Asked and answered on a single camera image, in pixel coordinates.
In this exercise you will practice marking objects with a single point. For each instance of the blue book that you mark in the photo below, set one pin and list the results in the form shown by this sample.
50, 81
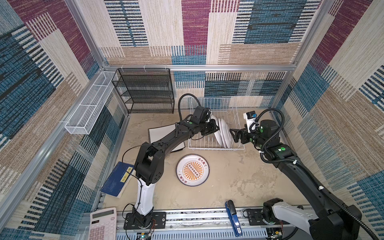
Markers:
118, 180

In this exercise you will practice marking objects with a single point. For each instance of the black mesh shelf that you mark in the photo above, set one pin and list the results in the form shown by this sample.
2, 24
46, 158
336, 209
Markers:
145, 91

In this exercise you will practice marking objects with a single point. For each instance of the white round plate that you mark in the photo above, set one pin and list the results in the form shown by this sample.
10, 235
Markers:
228, 135
217, 133
193, 170
222, 130

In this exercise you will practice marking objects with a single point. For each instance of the aluminium mounting rail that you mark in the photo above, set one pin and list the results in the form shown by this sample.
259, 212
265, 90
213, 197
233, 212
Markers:
198, 224

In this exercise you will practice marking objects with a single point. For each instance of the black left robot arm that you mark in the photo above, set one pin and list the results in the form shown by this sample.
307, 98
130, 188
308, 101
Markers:
150, 162

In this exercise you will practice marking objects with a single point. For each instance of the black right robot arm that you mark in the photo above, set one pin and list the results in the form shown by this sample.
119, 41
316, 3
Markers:
332, 220

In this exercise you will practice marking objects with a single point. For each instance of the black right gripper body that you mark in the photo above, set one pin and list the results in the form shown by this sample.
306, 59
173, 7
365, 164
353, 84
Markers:
252, 137

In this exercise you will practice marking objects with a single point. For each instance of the blue stapler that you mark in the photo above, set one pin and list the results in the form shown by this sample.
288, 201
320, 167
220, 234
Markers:
232, 213

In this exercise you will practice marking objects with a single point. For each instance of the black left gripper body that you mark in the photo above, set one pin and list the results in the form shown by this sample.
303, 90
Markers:
208, 128

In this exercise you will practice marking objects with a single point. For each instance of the pink calculator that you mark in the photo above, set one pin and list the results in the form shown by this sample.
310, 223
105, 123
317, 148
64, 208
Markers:
103, 224

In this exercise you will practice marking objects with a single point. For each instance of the white wire dish rack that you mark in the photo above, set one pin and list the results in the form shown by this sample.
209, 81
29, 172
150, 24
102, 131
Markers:
224, 108

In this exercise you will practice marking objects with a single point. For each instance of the white mesh wall basket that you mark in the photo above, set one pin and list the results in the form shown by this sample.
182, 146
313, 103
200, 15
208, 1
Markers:
87, 112

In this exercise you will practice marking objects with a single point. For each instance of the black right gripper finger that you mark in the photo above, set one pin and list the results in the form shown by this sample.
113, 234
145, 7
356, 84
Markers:
236, 138
236, 132

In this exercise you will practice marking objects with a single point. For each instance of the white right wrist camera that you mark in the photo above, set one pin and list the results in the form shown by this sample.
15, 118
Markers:
251, 121

